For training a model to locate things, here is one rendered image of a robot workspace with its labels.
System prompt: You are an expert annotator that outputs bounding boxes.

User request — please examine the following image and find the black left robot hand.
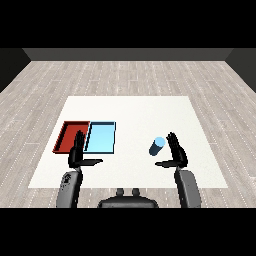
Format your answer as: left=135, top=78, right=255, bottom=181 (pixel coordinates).
left=67, top=129, right=104, bottom=170

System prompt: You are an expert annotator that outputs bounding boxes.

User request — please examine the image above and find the light blue shallow open box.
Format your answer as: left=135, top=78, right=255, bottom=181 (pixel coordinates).
left=83, top=121, right=117, bottom=155

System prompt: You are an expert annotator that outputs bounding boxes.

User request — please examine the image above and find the small blue can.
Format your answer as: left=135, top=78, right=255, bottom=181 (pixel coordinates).
left=148, top=136, right=167, bottom=157

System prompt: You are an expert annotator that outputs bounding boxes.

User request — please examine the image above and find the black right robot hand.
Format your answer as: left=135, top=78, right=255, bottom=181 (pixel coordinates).
left=154, top=131, right=189, bottom=170

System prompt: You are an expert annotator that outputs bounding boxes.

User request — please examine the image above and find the dark grey robot body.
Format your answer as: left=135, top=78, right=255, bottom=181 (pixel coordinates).
left=97, top=188, right=160, bottom=209

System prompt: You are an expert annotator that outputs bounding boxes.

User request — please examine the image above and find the red shallow open box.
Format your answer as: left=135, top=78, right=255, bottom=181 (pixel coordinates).
left=52, top=120, right=91, bottom=155

